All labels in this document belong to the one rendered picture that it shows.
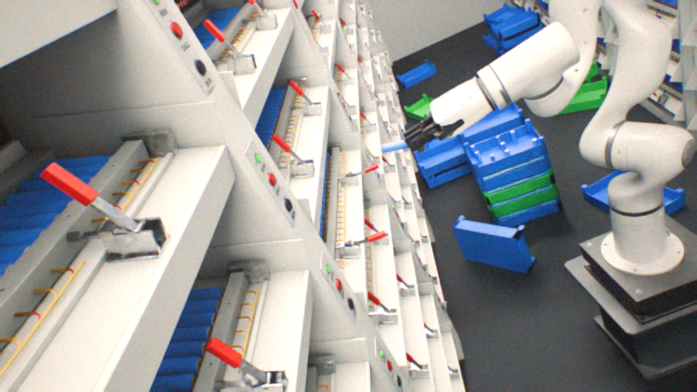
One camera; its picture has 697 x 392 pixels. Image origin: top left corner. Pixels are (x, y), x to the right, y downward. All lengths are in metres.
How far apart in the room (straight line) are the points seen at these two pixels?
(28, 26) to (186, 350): 0.33
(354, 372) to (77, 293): 0.47
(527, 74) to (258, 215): 0.55
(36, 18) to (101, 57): 0.14
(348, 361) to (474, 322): 1.30
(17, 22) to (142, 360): 0.24
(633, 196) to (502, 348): 0.79
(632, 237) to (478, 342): 0.73
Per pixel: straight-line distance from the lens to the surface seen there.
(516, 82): 0.93
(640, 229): 1.49
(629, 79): 1.31
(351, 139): 1.31
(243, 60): 0.77
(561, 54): 0.93
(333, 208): 1.04
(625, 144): 1.33
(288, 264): 0.63
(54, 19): 0.44
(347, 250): 0.93
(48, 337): 0.37
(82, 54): 0.56
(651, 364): 1.80
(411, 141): 0.96
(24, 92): 0.61
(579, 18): 1.04
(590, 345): 1.89
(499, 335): 1.97
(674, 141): 1.32
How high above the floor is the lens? 1.53
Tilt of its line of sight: 30 degrees down
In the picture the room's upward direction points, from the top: 28 degrees counter-clockwise
